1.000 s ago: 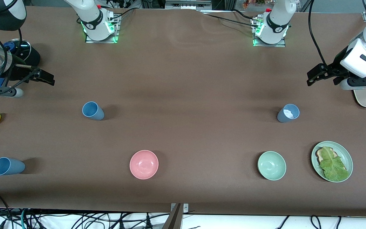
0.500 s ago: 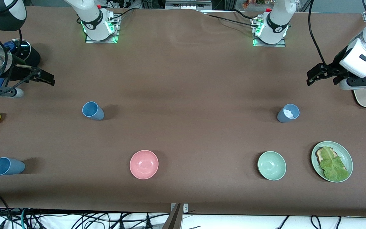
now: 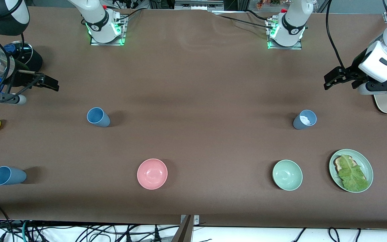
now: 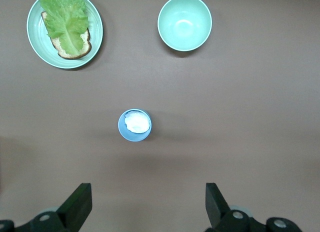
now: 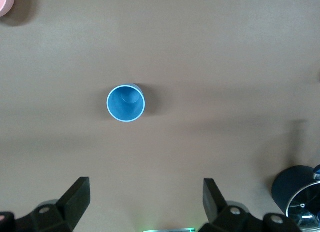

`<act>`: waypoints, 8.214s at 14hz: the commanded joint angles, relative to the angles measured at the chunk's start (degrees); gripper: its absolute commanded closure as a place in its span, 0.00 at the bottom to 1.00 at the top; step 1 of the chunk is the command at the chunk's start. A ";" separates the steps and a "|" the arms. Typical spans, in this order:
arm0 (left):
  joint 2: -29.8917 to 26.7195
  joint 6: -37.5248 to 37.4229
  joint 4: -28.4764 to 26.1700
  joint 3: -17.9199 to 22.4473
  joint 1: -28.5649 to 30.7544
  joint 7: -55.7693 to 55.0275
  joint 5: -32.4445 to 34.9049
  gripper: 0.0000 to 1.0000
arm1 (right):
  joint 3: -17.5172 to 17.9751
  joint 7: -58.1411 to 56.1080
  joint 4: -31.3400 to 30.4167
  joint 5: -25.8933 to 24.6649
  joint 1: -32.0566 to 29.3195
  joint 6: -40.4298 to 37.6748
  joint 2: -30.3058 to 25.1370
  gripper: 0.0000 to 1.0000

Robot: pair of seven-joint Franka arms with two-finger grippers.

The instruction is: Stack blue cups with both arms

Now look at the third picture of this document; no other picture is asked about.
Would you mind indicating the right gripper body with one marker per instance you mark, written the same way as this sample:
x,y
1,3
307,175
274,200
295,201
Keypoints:
x,y
21,79

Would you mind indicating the blue plastic cup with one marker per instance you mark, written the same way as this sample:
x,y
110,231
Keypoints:
x,y
97,117
7,175
299,124

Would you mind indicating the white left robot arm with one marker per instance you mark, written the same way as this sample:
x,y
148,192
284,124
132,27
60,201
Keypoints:
x,y
292,20

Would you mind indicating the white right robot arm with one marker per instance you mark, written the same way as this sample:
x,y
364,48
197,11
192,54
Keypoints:
x,y
94,13

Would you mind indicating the black cooking pot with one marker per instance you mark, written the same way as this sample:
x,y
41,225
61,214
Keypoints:
x,y
35,60

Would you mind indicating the white crumpled paper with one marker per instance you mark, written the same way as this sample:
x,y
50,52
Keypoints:
x,y
306,120

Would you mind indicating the toasted bread slice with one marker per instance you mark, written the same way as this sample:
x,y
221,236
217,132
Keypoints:
x,y
338,163

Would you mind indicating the mint green plate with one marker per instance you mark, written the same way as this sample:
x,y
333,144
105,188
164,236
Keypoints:
x,y
364,164

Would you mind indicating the green lettuce leaf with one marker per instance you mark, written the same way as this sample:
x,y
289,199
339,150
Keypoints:
x,y
353,176

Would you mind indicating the mint green bowl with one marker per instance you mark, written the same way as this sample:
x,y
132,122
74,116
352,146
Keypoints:
x,y
287,175

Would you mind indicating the pink bowl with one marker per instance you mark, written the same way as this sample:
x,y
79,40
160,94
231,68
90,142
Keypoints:
x,y
152,174

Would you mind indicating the brown angled bar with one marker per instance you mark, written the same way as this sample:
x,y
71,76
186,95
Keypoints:
x,y
183,232

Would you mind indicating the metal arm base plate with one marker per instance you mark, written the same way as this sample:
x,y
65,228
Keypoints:
x,y
121,40
297,46

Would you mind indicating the silver background rail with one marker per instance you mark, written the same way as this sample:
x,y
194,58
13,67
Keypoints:
x,y
198,5

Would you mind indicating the small metal table bracket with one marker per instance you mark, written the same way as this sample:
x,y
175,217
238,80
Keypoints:
x,y
196,220

